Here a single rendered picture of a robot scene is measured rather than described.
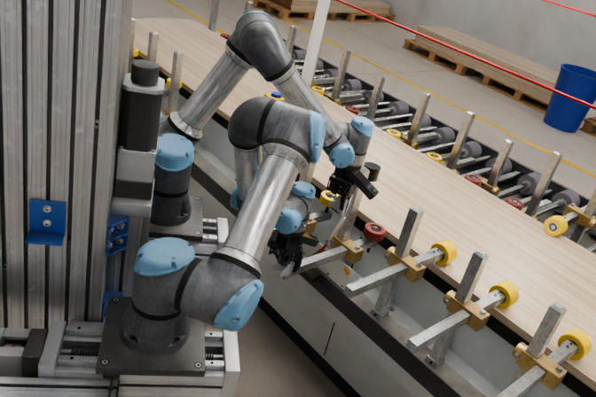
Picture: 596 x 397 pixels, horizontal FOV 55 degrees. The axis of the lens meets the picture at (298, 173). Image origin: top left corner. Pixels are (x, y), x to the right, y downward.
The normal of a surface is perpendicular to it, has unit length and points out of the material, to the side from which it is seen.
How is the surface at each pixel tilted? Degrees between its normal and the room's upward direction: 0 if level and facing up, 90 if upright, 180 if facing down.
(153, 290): 90
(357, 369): 90
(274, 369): 0
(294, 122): 38
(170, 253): 8
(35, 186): 90
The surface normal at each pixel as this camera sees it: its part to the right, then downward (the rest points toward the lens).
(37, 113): 0.15, 0.48
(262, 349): 0.21, -0.87
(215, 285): -0.03, -0.45
